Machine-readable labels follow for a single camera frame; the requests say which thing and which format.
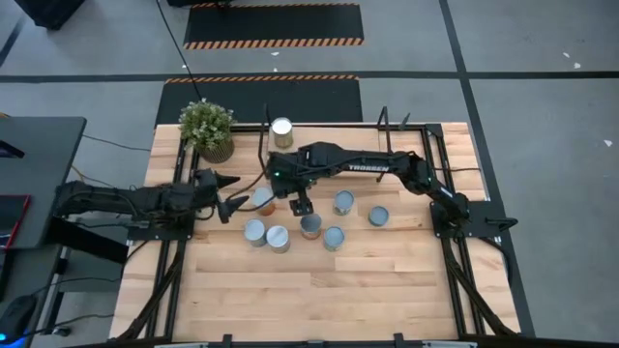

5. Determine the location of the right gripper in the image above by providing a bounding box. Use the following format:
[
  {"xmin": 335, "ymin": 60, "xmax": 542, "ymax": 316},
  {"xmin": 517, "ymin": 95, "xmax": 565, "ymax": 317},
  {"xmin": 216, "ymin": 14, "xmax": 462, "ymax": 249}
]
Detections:
[{"xmin": 267, "ymin": 147, "xmax": 318, "ymax": 218}]

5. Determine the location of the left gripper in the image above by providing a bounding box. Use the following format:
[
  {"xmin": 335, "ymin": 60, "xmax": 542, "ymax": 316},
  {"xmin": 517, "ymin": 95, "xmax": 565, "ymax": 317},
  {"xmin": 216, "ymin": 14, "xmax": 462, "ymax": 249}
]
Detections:
[{"xmin": 193, "ymin": 167, "xmax": 251, "ymax": 224}]

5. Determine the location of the corn label can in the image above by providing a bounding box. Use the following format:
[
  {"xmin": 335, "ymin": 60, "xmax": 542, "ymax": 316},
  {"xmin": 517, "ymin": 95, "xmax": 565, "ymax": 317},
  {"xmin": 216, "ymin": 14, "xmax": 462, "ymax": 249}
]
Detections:
[{"xmin": 299, "ymin": 214, "xmax": 323, "ymax": 241}]

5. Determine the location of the pineapple label can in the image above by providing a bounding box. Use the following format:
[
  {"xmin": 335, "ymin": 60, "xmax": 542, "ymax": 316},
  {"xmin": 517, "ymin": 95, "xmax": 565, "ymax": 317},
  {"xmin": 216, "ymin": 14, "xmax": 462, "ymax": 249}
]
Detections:
[{"xmin": 251, "ymin": 187, "xmax": 278, "ymax": 218}]

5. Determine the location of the silver lid tin can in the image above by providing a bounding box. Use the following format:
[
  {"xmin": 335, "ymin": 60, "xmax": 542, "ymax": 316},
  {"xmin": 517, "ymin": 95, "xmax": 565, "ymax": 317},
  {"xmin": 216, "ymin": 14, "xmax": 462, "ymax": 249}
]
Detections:
[
  {"xmin": 332, "ymin": 188, "xmax": 356, "ymax": 217},
  {"xmin": 243, "ymin": 218, "xmax": 268, "ymax": 248}
]

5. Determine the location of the peaches label can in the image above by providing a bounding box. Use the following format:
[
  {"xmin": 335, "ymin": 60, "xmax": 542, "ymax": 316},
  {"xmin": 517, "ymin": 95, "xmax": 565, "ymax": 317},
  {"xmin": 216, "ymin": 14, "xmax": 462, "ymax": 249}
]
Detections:
[{"xmin": 266, "ymin": 224, "xmax": 291, "ymax": 254}]

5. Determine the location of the green can purple circle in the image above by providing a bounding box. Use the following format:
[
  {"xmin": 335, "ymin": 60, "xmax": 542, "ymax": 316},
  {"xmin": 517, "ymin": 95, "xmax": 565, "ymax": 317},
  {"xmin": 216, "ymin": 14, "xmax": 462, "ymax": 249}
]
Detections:
[{"xmin": 322, "ymin": 225, "xmax": 346, "ymax": 252}]

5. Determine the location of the potted green plant striped pot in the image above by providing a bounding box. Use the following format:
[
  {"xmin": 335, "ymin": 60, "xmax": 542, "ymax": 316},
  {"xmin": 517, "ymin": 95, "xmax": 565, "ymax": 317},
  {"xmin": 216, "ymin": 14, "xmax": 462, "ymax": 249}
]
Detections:
[{"xmin": 178, "ymin": 99, "xmax": 238, "ymax": 164}]

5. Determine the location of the gold label tin can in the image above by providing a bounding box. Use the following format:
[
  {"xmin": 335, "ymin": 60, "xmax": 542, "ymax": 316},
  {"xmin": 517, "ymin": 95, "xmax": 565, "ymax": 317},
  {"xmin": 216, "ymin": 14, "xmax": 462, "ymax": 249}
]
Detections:
[{"xmin": 270, "ymin": 116, "xmax": 295, "ymax": 150}]

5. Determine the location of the black hazard-striped floor mat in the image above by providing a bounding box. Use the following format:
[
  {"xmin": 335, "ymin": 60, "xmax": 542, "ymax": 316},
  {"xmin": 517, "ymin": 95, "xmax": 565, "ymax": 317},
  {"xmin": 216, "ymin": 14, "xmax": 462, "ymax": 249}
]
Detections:
[
  {"xmin": 154, "ymin": 74, "xmax": 364, "ymax": 129},
  {"xmin": 183, "ymin": 2, "xmax": 365, "ymax": 50}
]

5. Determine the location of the dark grey desk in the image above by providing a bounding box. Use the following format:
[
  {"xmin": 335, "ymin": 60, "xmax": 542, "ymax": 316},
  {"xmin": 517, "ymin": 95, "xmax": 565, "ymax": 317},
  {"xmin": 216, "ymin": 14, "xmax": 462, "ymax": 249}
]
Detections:
[{"xmin": 0, "ymin": 115, "xmax": 88, "ymax": 250}]

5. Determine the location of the red-edged tablet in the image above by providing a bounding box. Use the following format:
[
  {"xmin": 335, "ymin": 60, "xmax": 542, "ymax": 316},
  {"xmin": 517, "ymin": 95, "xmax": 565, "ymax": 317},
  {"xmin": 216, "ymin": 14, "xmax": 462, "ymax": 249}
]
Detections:
[{"xmin": 0, "ymin": 194, "xmax": 32, "ymax": 250}]

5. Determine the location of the black computer mouse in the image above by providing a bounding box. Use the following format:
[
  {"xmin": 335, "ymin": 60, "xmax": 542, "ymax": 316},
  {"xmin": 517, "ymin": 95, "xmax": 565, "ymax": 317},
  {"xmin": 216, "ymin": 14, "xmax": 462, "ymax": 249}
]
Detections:
[{"xmin": 0, "ymin": 294, "xmax": 39, "ymax": 340}]

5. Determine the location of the black box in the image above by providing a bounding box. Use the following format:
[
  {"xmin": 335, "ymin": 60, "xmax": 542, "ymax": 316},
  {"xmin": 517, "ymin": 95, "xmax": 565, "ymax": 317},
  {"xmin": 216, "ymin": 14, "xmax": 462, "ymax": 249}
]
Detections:
[{"xmin": 14, "ymin": 0, "xmax": 87, "ymax": 31}]

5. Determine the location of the black wire rack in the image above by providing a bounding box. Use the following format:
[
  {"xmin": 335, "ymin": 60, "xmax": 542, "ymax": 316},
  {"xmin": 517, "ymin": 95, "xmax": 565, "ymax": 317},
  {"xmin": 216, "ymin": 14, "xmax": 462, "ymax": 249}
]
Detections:
[{"xmin": 258, "ymin": 103, "xmax": 412, "ymax": 185}]

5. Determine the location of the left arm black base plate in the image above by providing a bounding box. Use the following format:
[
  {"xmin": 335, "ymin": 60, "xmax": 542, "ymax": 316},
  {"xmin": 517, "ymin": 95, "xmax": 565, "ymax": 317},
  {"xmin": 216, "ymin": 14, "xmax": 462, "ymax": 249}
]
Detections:
[{"xmin": 126, "ymin": 222, "xmax": 194, "ymax": 242}]

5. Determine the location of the thin dark floor cable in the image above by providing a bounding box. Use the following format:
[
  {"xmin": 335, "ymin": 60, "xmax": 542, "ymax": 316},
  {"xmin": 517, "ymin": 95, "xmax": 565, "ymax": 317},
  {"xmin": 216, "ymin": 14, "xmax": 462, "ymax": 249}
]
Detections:
[{"xmin": 80, "ymin": 133, "xmax": 153, "ymax": 153}]

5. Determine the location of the black floor cable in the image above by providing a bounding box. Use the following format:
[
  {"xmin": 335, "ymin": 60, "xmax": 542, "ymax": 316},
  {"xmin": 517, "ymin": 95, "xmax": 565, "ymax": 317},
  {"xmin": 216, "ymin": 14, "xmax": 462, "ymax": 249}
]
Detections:
[{"xmin": 155, "ymin": 0, "xmax": 204, "ymax": 102}]

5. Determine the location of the black aluminium table frame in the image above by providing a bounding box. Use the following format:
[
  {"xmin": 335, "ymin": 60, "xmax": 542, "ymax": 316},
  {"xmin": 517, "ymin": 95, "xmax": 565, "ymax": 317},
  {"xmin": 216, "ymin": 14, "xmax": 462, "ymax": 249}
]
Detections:
[{"xmin": 115, "ymin": 123, "xmax": 524, "ymax": 348}]

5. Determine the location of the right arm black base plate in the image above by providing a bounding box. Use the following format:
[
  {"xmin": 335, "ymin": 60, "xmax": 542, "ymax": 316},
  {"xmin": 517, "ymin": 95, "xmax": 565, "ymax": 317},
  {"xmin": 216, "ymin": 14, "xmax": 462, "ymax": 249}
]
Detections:
[{"xmin": 429, "ymin": 200, "xmax": 507, "ymax": 239}]

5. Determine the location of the black clamp handle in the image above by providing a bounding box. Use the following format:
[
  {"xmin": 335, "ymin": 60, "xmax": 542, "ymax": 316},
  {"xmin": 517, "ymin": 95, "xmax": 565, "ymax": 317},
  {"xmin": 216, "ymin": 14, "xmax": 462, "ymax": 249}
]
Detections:
[{"xmin": 485, "ymin": 217, "xmax": 519, "ymax": 232}]

